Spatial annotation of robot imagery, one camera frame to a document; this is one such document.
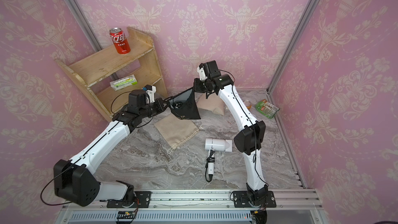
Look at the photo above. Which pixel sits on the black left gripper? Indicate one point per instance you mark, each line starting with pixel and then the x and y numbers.
pixel 158 101

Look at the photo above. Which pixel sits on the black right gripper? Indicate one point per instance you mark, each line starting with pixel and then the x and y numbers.
pixel 197 85

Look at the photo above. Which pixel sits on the beige hair dryer bag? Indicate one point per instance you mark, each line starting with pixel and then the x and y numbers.
pixel 213 103

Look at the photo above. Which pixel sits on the black drawstring bag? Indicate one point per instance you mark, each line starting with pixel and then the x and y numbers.
pixel 183 105

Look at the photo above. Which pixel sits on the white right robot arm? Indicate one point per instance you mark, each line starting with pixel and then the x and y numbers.
pixel 251 131

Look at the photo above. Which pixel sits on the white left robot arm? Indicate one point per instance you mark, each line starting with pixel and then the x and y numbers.
pixel 74 179

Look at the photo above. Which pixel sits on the white hair dryer right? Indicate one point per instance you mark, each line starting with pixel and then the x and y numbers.
pixel 212 146

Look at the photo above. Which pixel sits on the green white box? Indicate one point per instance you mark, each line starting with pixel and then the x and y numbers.
pixel 123 83

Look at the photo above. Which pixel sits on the orange soda can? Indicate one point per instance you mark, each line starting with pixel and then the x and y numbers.
pixel 248 104

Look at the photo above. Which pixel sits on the wooden two-tier shelf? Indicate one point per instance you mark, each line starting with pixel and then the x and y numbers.
pixel 99 66

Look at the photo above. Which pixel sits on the green snack packet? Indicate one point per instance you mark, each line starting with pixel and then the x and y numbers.
pixel 266 108

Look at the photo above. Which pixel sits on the red cola can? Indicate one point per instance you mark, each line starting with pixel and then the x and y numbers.
pixel 119 41

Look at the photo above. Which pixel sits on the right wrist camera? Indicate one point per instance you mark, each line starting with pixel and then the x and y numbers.
pixel 201 72

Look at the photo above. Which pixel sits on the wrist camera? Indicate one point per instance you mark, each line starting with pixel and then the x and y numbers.
pixel 150 90
pixel 201 72

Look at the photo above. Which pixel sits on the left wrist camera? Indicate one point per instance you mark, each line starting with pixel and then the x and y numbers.
pixel 150 90

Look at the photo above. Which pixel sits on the right aluminium corner post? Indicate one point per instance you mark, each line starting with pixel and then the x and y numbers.
pixel 299 30

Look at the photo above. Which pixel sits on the aluminium corner post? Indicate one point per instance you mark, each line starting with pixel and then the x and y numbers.
pixel 81 19
pixel 299 30

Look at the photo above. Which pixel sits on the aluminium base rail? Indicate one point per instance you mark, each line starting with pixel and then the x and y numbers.
pixel 205 206

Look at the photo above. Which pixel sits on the left aluminium corner post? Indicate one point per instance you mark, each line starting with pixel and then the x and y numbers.
pixel 81 19

